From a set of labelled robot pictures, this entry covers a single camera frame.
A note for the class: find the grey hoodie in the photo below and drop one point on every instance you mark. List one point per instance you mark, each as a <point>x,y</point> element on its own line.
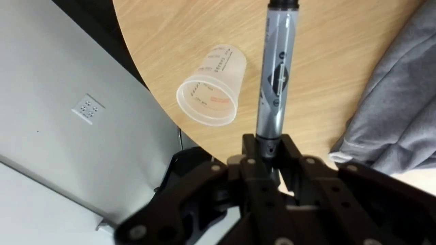
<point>399,104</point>

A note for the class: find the white wall socket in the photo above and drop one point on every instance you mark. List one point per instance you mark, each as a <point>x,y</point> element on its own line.
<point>88,110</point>

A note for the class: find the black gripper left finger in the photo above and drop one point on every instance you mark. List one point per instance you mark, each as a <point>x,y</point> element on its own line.
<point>199,209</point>

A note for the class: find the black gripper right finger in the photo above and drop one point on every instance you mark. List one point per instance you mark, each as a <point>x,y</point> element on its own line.
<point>358,205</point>

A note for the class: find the black and silver marker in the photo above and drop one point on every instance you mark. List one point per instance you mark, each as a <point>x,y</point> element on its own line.
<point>276,69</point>

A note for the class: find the translucent plastic measuring cup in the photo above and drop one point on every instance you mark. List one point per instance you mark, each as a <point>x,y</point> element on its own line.
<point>212,87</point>

